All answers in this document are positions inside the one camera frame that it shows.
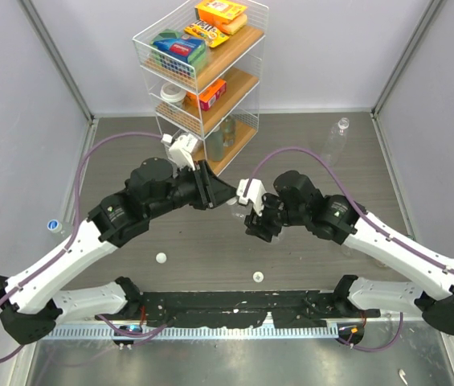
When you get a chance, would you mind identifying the orange box, middle shelf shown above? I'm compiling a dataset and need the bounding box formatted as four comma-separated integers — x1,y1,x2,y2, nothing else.
186,78,227,111

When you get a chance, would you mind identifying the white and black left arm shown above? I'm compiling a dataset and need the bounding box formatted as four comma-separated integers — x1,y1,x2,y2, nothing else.
0,158,236,345

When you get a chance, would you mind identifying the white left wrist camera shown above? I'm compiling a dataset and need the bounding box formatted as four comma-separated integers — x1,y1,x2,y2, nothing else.
161,133,195,170

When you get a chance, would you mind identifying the glass jar, shelf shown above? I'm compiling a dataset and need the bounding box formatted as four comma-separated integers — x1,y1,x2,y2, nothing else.
206,126,224,162
220,116,236,147

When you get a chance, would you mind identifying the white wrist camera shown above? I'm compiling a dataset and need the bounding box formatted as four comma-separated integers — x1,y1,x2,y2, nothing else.
236,179,266,216
161,133,195,170

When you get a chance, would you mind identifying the white box, bottom shelf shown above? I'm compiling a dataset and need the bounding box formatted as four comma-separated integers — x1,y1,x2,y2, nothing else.
186,134,202,154

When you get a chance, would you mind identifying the green and blue box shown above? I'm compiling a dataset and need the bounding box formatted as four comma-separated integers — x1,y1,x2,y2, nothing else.
150,29,208,77

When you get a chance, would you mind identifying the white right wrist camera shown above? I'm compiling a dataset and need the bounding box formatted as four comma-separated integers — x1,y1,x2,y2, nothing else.
236,179,266,216

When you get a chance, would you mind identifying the glass jar, bottom shelf back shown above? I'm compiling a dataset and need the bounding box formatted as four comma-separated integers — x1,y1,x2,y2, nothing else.
220,116,236,147

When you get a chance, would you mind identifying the clear bottle with blue cap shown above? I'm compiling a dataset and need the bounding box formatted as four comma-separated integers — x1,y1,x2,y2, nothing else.
47,219,72,241

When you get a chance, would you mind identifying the yellow candy bag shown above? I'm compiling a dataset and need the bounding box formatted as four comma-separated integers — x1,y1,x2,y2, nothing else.
184,19,230,48

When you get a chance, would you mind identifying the glass jar, bottom shelf front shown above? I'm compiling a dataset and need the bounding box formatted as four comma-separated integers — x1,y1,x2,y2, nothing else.
206,126,224,162

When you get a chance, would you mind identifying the orange snack box, top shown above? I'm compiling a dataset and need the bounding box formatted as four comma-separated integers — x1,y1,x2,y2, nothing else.
195,1,247,24

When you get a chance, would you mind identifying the white bottle cap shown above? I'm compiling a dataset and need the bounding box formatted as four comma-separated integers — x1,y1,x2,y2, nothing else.
156,253,167,264
252,271,264,283

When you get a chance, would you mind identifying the white lidded paper cup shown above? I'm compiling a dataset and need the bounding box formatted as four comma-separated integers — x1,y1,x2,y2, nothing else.
160,82,186,109

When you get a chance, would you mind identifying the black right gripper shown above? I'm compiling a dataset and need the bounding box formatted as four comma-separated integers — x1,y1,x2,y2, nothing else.
243,193,309,243

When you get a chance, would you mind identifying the white bottle cap, upturned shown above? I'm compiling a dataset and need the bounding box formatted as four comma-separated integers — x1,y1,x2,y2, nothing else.
252,271,264,283

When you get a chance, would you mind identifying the yellow sponge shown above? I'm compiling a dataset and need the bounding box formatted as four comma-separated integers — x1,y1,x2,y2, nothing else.
219,14,248,35

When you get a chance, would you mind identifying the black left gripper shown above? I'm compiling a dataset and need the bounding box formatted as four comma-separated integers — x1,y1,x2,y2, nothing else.
148,161,237,220

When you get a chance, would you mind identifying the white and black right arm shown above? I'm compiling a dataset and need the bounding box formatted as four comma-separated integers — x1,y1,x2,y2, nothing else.
237,170,454,335

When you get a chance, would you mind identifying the clear plastic bottle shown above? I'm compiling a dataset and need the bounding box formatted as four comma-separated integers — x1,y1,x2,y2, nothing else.
227,197,252,221
321,117,350,166

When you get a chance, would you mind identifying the white slotted cable duct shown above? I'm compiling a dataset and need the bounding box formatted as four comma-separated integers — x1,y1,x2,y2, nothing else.
43,323,339,341

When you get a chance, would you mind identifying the white wire shelf rack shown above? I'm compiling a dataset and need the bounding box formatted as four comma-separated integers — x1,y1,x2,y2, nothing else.
133,1,269,174

